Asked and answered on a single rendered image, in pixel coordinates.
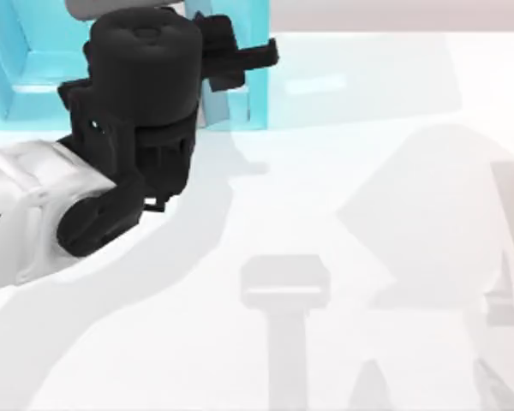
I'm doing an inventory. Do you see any light blue rack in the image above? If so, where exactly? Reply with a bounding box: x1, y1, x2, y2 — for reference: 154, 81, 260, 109
0, 0, 270, 133

